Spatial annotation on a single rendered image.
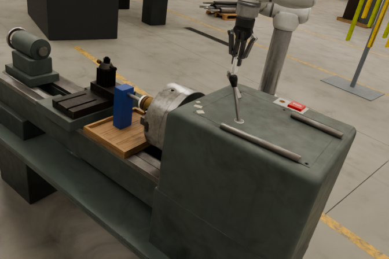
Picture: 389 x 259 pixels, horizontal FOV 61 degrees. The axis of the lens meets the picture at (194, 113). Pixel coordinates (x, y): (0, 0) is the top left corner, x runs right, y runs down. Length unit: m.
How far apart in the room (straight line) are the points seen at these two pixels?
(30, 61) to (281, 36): 1.48
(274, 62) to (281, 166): 0.94
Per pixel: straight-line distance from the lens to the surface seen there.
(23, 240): 2.47
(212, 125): 1.15
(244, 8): 1.32
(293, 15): 1.84
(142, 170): 1.55
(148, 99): 1.58
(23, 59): 2.33
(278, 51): 1.88
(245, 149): 1.09
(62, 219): 2.55
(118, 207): 1.83
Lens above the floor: 1.80
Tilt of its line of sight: 27 degrees down
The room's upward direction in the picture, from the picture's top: 10 degrees clockwise
